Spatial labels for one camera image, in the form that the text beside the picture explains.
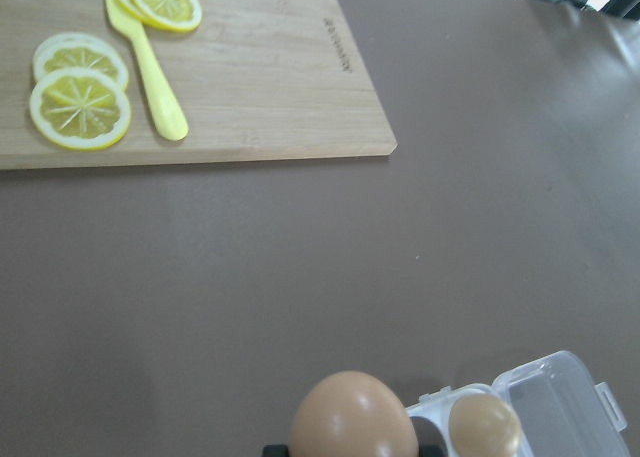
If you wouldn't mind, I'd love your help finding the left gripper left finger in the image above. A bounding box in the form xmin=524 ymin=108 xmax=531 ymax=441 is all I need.
xmin=262 ymin=444 xmax=290 ymax=457

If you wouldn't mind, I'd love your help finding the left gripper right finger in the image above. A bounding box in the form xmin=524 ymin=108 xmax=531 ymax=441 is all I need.
xmin=418 ymin=445 xmax=443 ymax=457

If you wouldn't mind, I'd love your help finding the brown egg from bowl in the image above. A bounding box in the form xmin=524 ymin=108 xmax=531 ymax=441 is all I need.
xmin=288 ymin=371 xmax=419 ymax=456

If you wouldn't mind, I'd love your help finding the clear plastic egg box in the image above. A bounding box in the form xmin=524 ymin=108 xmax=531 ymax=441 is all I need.
xmin=406 ymin=350 xmax=631 ymax=457

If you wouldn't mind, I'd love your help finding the pale beige egg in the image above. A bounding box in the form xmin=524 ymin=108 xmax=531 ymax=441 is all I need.
xmin=448 ymin=394 xmax=522 ymax=457

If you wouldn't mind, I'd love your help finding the yellow plastic knife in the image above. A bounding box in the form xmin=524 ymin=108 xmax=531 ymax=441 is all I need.
xmin=105 ymin=0 xmax=189 ymax=142

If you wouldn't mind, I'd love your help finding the bamboo cutting board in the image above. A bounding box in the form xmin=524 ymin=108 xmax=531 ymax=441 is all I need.
xmin=1 ymin=0 xmax=397 ymax=169

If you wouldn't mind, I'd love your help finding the lemon slice middle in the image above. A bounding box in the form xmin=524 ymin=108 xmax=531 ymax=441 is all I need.
xmin=32 ymin=32 xmax=129 ymax=89

